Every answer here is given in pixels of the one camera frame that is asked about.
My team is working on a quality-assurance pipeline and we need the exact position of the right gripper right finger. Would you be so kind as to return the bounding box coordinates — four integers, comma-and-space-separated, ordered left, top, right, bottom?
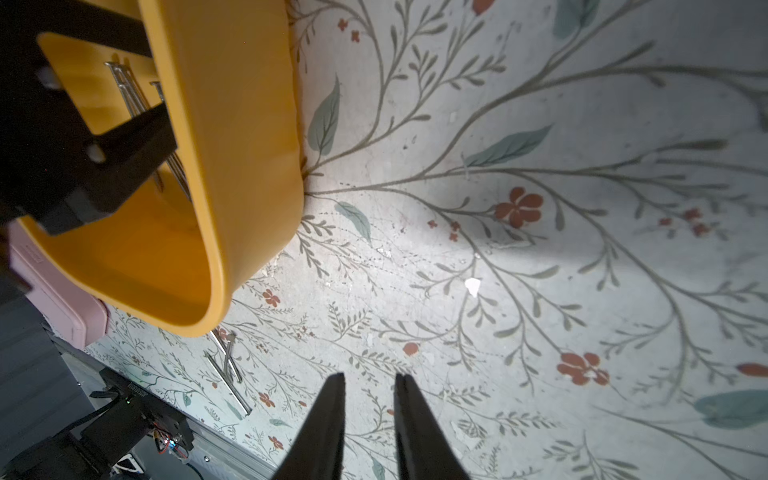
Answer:
394, 374, 470, 480

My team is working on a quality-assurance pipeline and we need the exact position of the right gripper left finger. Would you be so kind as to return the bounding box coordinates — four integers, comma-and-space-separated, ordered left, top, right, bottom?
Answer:
272, 373, 346, 480

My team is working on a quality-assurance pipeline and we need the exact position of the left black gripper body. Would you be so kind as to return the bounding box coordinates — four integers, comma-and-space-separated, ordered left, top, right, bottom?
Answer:
1, 1, 177, 235

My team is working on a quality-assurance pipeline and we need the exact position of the yellow plastic storage box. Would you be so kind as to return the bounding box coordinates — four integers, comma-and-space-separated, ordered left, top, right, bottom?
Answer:
17, 1, 303, 337

